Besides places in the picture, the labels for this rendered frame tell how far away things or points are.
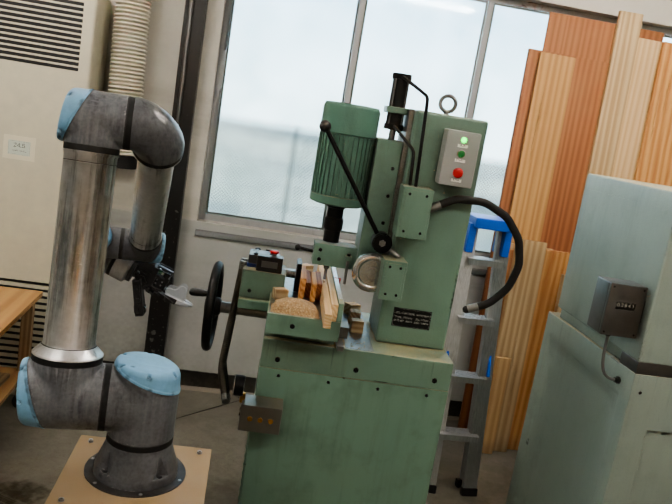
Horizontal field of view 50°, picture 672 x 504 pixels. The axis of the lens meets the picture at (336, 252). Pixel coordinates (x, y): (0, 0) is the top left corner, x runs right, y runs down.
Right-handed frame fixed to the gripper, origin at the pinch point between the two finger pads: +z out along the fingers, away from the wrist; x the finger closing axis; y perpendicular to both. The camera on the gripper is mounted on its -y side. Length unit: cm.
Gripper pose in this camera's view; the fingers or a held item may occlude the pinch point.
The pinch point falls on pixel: (187, 305)
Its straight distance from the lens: 223.0
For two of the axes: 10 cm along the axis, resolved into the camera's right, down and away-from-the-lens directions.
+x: -0.5, -2.0, 9.8
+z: 8.7, 4.7, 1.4
